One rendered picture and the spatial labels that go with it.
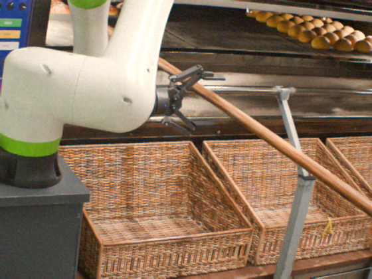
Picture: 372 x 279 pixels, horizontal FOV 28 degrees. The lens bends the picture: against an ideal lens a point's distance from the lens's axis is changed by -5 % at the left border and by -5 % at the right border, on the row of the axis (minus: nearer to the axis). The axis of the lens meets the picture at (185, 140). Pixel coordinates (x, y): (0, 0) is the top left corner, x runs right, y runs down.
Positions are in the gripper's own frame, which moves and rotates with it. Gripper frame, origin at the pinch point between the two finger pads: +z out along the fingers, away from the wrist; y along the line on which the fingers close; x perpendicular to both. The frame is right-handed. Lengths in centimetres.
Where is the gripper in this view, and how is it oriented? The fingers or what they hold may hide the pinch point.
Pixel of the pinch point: (215, 101)
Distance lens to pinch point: 219.1
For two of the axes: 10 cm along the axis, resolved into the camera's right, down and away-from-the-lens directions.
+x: 4.7, 3.7, -8.0
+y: -1.6, 9.3, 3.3
